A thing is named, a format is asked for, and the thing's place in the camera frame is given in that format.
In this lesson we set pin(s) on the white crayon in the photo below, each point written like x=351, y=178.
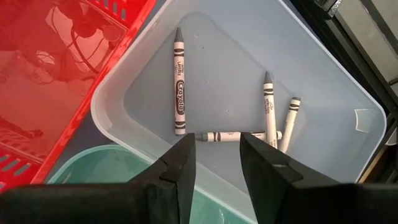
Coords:
x=270, y=109
x=179, y=77
x=290, y=121
x=217, y=136

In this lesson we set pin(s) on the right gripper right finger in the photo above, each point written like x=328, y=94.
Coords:
x=311, y=205

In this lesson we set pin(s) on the clear plastic bin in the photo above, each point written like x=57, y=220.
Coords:
x=233, y=62

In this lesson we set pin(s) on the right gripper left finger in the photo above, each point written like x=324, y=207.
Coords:
x=93, y=205

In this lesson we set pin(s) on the red plastic basket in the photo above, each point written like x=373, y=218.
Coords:
x=46, y=109

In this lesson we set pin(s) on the teal plastic bin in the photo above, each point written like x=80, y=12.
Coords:
x=109, y=168

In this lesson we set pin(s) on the black metal table frame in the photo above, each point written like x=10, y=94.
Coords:
x=342, y=46

